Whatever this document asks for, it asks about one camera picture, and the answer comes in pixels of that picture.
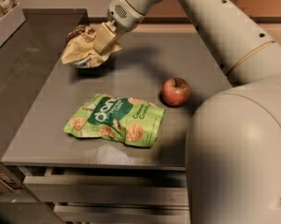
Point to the grey drawer cabinet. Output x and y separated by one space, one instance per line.
107 195

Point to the red apple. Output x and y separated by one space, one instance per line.
175 91

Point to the grey snack tray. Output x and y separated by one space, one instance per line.
10 23

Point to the green rice chip bag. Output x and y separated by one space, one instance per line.
131 121

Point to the brown chip bag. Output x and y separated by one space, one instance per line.
79 51

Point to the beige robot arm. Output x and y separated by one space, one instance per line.
233 145

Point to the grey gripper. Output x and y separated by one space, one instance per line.
126 16

